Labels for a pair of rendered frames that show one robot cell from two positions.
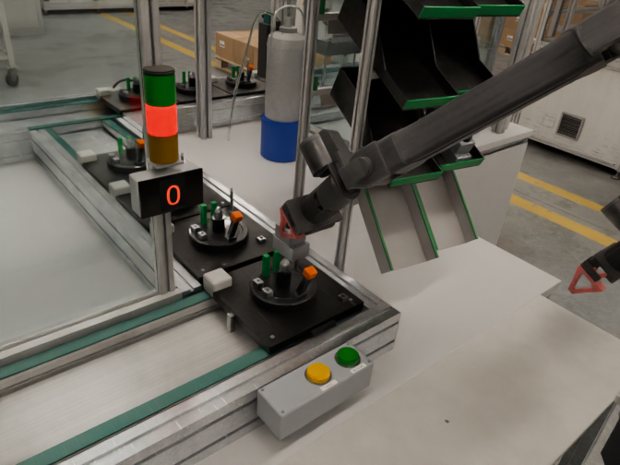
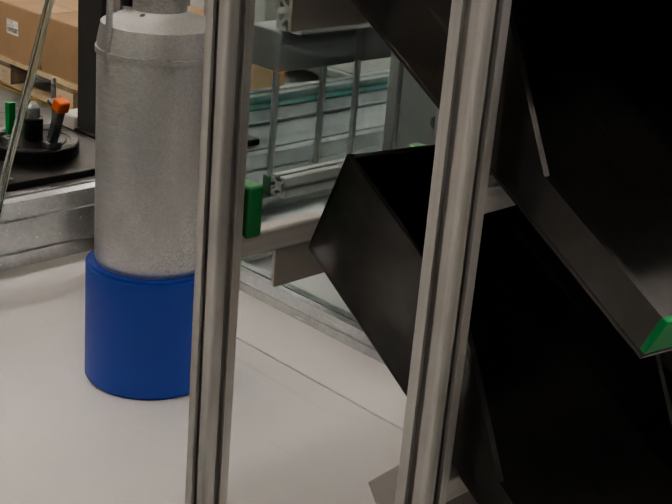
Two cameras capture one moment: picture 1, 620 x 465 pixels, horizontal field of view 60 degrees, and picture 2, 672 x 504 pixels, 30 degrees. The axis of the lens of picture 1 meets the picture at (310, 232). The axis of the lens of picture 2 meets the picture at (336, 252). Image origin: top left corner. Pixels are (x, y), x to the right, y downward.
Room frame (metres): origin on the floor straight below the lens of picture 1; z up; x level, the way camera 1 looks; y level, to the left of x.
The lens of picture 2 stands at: (0.50, 0.01, 1.57)
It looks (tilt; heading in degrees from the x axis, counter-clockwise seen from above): 21 degrees down; 356
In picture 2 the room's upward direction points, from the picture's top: 5 degrees clockwise
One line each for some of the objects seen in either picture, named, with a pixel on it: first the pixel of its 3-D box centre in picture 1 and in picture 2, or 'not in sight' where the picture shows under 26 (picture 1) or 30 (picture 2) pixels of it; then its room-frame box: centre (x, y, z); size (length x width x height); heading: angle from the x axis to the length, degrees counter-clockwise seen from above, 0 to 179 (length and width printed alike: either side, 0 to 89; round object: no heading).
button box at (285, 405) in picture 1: (316, 387); not in sight; (0.67, -0.04, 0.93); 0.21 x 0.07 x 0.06; 132
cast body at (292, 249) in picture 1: (288, 234); not in sight; (0.90, 0.04, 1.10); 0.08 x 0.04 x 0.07; 43
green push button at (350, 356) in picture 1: (347, 358); not in sight; (0.72, -0.09, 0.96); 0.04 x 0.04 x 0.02
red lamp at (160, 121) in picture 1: (161, 117); not in sight; (0.85, 0.26, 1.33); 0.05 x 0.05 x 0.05
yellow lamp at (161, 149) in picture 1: (163, 145); not in sight; (0.85, 0.26, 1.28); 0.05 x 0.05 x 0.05
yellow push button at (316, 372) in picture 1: (317, 374); not in sight; (0.67, -0.04, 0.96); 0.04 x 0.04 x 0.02
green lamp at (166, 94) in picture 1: (160, 87); not in sight; (0.85, 0.26, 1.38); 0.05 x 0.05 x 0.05
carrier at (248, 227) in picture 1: (218, 221); not in sight; (1.08, 0.22, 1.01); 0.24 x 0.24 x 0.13; 42
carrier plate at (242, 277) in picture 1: (282, 294); not in sight; (0.89, 0.04, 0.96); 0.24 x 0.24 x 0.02; 42
